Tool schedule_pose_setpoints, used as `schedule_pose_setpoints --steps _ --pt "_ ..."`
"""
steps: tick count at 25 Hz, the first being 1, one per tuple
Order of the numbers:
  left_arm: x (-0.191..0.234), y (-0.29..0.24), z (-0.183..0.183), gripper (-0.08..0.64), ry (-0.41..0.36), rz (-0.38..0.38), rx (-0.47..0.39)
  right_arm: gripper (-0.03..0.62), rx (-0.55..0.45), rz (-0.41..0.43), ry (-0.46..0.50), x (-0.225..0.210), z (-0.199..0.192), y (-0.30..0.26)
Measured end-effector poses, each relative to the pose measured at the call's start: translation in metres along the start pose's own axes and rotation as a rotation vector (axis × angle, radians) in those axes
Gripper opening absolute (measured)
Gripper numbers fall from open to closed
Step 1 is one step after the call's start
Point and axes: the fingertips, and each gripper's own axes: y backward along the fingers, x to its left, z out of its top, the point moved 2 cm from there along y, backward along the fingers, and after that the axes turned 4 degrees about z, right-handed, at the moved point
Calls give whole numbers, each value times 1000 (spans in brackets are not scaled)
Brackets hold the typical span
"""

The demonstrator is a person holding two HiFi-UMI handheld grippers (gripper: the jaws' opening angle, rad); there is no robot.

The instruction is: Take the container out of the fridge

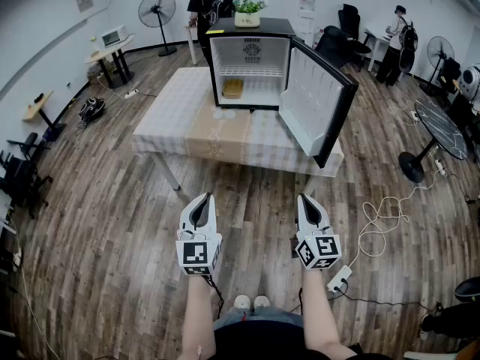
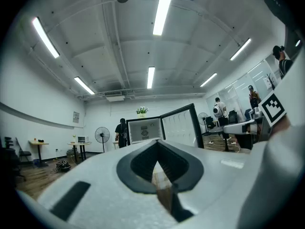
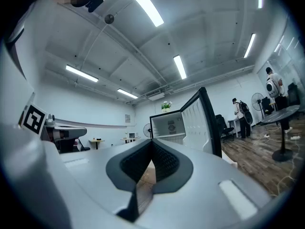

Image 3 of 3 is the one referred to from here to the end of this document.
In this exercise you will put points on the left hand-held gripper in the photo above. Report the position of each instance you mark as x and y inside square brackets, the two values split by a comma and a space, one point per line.
[33, 119]

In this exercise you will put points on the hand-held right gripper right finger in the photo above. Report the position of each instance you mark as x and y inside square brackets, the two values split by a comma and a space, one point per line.
[202, 182]

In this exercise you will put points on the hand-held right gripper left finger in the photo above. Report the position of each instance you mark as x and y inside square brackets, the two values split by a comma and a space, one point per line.
[100, 175]

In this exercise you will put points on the black mini fridge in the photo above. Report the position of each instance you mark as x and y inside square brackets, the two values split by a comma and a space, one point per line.
[195, 123]

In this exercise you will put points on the black folding chair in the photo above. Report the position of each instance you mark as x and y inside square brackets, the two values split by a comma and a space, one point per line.
[82, 147]

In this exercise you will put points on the small wooden table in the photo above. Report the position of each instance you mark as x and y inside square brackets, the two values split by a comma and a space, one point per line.
[96, 141]
[128, 139]

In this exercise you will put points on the small white appliance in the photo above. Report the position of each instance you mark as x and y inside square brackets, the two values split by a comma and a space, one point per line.
[132, 135]

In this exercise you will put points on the black office chair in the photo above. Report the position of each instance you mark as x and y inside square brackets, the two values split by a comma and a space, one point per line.
[221, 125]

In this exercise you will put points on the black floor fan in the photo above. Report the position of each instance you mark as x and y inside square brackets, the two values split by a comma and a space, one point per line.
[257, 101]
[146, 129]

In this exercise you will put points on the white-legged wooden table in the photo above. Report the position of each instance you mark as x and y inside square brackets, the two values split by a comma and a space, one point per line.
[232, 120]

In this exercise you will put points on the white power strip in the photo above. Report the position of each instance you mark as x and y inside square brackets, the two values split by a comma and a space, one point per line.
[295, 137]
[266, 135]

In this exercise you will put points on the cream flower pot with plant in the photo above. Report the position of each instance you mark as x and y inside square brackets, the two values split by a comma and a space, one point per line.
[166, 106]

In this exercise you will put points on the ceiling air conditioner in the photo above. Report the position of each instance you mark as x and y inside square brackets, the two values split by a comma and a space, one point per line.
[156, 96]

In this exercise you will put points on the round dark marble table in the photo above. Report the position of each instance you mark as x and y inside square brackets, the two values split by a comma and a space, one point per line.
[281, 113]

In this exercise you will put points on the round ceiling speaker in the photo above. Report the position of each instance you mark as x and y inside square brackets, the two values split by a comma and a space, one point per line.
[109, 18]

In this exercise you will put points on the wall poster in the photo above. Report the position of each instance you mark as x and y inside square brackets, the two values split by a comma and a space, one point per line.
[127, 118]

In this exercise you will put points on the black head camera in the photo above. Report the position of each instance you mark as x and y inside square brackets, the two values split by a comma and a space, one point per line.
[95, 0]

